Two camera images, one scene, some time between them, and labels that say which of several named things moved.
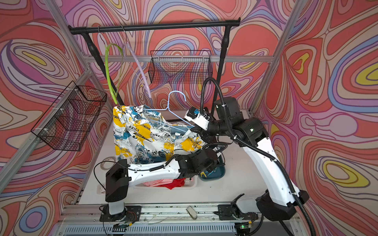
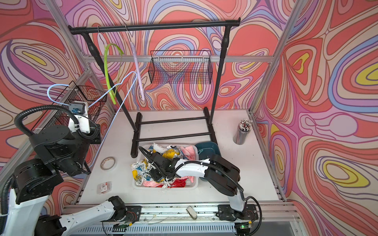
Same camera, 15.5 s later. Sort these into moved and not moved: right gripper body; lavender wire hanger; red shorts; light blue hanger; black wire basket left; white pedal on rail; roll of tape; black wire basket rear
Moved: lavender wire hanger; light blue hanger; right gripper body
Not moved: roll of tape; white pedal on rail; black wire basket rear; black wire basket left; red shorts
